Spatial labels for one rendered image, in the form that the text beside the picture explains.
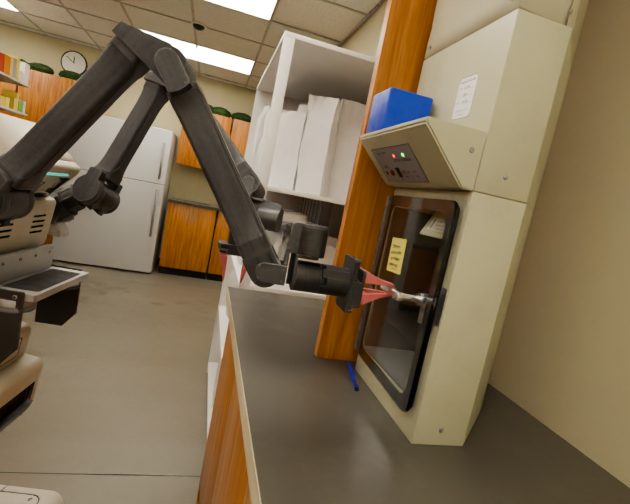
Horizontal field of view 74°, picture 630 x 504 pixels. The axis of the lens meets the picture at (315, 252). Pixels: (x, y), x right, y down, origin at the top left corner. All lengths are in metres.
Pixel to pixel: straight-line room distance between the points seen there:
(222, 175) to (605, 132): 0.89
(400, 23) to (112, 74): 0.67
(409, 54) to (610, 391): 0.88
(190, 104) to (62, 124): 0.22
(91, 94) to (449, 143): 0.60
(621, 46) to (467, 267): 0.72
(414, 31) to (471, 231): 0.58
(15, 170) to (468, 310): 0.81
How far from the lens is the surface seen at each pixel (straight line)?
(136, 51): 0.82
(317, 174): 1.97
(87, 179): 1.27
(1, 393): 1.21
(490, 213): 0.80
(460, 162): 0.76
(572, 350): 1.17
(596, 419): 1.13
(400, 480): 0.77
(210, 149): 0.77
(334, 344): 1.14
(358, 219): 1.08
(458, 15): 1.03
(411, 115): 0.95
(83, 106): 0.84
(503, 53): 0.83
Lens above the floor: 1.34
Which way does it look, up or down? 7 degrees down
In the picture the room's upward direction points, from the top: 11 degrees clockwise
